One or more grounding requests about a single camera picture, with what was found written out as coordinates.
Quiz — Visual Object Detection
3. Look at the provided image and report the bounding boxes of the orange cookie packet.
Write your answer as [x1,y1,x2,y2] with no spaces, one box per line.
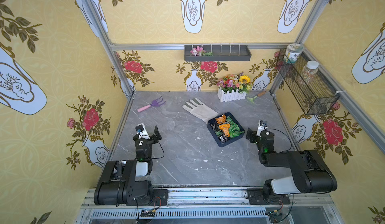
[219,123,230,137]
[215,114,226,125]

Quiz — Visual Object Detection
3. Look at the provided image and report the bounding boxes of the dark blue storage box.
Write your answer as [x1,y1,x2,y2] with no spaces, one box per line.
[207,112,245,148]

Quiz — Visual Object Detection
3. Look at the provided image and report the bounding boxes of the black cookie packet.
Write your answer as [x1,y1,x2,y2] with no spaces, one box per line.
[211,122,223,136]
[217,134,229,143]

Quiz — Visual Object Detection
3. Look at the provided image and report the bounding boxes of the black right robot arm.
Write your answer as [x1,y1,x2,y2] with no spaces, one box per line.
[246,129,337,205]

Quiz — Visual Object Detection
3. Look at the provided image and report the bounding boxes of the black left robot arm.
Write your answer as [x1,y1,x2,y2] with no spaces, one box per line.
[93,125,168,208]

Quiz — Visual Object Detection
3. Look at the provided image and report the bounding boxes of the pink purple garden rake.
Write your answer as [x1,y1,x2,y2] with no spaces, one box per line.
[137,97,165,113]

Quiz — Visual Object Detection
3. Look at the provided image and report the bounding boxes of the green cookie packet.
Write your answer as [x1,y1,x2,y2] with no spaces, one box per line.
[227,116,244,139]

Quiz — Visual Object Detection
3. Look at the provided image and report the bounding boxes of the green garden trowel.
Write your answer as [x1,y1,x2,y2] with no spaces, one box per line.
[246,91,266,103]

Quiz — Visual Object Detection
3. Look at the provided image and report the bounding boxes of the white fabric garden glove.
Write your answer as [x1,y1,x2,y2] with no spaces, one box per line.
[182,98,219,124]

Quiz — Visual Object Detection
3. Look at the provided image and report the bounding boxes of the white fence flower pot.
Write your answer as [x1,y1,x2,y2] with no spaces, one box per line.
[217,74,252,103]

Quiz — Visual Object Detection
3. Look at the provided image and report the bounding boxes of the small circuit board left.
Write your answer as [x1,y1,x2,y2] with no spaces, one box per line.
[140,209,156,218]

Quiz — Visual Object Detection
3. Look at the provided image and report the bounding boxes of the small circuit board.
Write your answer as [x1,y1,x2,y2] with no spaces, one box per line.
[140,209,156,218]
[265,211,283,224]

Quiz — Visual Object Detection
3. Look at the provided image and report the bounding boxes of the small circuit board right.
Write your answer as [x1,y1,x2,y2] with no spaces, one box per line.
[265,211,283,224]

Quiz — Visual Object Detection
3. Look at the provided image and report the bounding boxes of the pink artificial flowers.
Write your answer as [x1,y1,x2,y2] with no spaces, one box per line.
[190,46,213,56]

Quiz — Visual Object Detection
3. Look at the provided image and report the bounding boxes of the white lid labelled jar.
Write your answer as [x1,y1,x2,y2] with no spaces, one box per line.
[283,43,304,64]

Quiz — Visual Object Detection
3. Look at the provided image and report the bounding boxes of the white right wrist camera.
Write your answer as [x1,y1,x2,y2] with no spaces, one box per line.
[257,120,268,136]

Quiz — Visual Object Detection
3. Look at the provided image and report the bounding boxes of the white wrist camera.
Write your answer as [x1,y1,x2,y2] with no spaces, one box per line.
[257,120,268,136]
[135,123,150,139]

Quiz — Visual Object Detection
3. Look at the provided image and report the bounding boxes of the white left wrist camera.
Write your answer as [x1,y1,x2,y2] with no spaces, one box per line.
[135,123,150,139]

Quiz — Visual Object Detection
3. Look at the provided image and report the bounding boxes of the black wire mesh basket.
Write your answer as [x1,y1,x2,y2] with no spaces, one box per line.
[276,49,339,115]

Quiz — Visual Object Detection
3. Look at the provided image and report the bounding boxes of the grey wall shelf tray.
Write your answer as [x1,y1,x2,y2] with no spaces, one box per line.
[184,44,252,62]

